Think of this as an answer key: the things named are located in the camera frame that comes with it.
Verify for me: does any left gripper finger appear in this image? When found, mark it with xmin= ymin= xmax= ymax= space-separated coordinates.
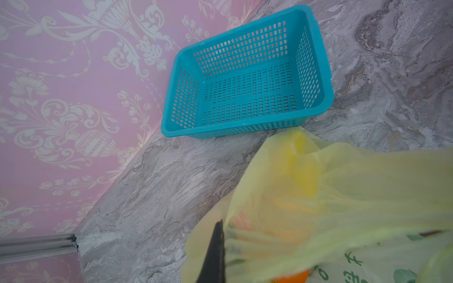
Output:
xmin=196 ymin=220 xmax=226 ymax=283

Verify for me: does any yellow plastic bag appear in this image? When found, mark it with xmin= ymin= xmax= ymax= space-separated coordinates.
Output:
xmin=181 ymin=127 xmax=453 ymax=283

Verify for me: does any orange fruit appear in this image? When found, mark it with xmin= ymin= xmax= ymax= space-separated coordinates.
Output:
xmin=272 ymin=270 xmax=309 ymax=283

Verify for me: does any teal plastic basket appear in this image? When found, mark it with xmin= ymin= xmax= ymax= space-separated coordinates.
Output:
xmin=160 ymin=5 xmax=335 ymax=139

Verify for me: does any left corner aluminium post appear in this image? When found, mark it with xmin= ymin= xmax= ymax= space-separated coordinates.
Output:
xmin=1 ymin=233 xmax=79 ymax=264

